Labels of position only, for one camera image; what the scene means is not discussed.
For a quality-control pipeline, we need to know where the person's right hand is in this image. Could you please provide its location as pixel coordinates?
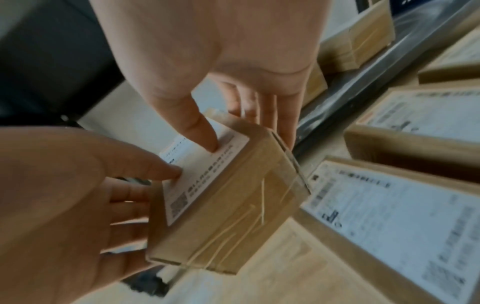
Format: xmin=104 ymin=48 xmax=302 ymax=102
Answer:
xmin=89 ymin=0 xmax=331 ymax=153

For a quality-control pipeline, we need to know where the person's left hand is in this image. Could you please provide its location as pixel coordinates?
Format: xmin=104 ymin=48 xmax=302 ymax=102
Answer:
xmin=0 ymin=126 xmax=185 ymax=304

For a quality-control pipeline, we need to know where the group of brown cardboard boxes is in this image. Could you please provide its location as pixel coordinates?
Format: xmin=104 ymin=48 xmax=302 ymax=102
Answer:
xmin=299 ymin=0 xmax=397 ymax=105

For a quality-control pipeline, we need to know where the dark metal shelf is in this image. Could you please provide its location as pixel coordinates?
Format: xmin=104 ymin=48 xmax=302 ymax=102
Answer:
xmin=0 ymin=0 xmax=480 ymax=297

